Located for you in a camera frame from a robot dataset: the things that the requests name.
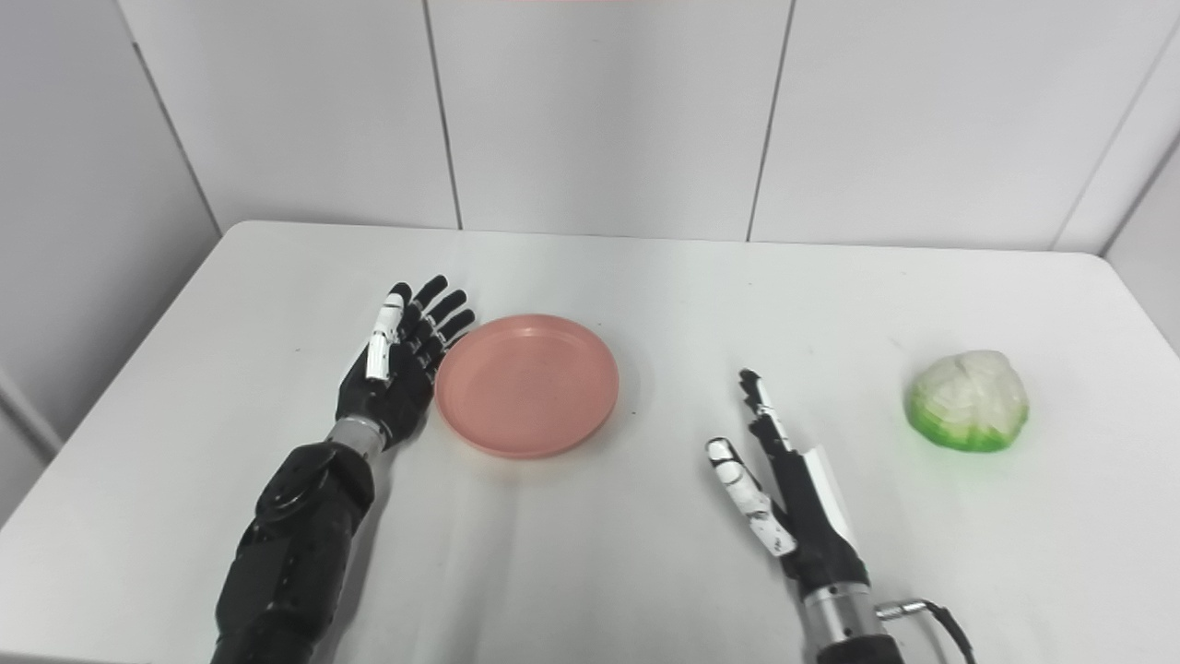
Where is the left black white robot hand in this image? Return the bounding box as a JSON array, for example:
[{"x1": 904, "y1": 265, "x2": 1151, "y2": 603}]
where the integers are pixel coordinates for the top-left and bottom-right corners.
[{"x1": 335, "y1": 274, "x2": 478, "y2": 451}]

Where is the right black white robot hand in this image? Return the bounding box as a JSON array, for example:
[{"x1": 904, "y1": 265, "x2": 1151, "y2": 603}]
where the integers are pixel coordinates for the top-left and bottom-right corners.
[{"x1": 705, "y1": 369, "x2": 872, "y2": 600}]

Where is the pink round plate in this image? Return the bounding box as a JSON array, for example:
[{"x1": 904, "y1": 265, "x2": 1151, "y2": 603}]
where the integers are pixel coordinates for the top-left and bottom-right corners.
[{"x1": 434, "y1": 314, "x2": 620, "y2": 460}]

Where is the green white cabbage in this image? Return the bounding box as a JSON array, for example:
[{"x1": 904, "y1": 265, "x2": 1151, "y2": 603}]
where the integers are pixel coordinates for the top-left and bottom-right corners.
[{"x1": 903, "y1": 350, "x2": 1031, "y2": 454}]

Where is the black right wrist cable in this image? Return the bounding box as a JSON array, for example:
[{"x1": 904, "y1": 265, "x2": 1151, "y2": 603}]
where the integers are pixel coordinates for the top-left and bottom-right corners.
[{"x1": 874, "y1": 598, "x2": 978, "y2": 664}]

